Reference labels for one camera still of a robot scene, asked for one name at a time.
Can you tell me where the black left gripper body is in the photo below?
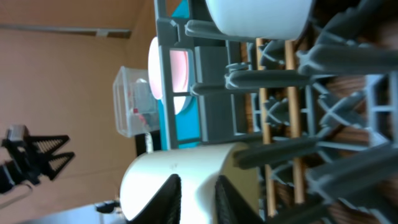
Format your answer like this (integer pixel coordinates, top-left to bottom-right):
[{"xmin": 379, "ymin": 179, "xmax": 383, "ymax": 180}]
[{"xmin": 1, "ymin": 132, "xmax": 40, "ymax": 193}]

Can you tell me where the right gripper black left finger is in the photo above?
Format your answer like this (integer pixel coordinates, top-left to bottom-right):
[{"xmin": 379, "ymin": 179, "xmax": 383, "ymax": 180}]
[{"xmin": 127, "ymin": 174, "xmax": 182, "ymax": 224}]

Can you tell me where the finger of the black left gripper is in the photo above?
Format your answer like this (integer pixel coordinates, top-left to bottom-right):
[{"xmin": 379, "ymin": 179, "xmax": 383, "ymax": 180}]
[
  {"xmin": 40, "ymin": 152, "xmax": 75, "ymax": 180},
  {"xmin": 26, "ymin": 135, "xmax": 70, "ymax": 155}
]

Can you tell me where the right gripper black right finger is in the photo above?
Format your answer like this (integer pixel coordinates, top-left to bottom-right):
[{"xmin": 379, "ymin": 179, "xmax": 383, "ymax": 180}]
[{"xmin": 215, "ymin": 175, "xmax": 264, "ymax": 224}]

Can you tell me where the cream cup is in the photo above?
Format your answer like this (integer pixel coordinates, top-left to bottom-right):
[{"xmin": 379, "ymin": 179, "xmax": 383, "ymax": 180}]
[{"xmin": 119, "ymin": 142, "xmax": 259, "ymax": 223}]

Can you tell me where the red snack wrapper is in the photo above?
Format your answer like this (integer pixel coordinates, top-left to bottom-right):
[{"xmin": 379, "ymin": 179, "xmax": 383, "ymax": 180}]
[{"xmin": 132, "ymin": 90, "xmax": 148, "ymax": 126}]

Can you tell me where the wooden chopstick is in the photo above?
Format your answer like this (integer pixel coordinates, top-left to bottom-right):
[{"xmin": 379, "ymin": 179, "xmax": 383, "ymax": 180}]
[
  {"xmin": 256, "ymin": 39, "xmax": 277, "ymax": 217},
  {"xmin": 285, "ymin": 40, "xmax": 305, "ymax": 204}
]

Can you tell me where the white round plate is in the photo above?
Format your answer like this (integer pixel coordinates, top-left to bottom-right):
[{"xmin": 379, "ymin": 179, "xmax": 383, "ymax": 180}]
[{"xmin": 148, "ymin": 37, "xmax": 190, "ymax": 114}]

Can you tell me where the white bowl with rice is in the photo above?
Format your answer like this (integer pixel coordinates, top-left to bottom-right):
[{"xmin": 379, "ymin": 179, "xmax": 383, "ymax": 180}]
[{"xmin": 206, "ymin": 0, "xmax": 315, "ymax": 40}]

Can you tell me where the clear plastic waste bin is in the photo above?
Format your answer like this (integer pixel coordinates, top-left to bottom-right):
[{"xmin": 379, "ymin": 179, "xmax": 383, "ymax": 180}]
[{"xmin": 113, "ymin": 66, "xmax": 160, "ymax": 138}]

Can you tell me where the grey dishwasher rack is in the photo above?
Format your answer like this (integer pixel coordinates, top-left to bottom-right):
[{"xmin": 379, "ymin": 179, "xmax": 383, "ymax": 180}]
[{"xmin": 154, "ymin": 0, "xmax": 398, "ymax": 224}]

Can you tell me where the black plastic tray bin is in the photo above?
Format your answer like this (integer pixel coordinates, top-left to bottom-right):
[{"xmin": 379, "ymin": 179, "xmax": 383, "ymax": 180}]
[{"xmin": 135, "ymin": 131, "xmax": 162, "ymax": 156}]

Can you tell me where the teal serving tray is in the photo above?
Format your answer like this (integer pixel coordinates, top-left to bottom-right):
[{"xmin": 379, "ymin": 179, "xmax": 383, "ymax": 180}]
[{"xmin": 158, "ymin": 0, "xmax": 200, "ymax": 151}]

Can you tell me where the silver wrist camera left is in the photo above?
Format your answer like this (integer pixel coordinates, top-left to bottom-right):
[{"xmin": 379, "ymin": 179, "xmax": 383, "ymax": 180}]
[{"xmin": 6, "ymin": 124, "xmax": 29, "ymax": 142}]

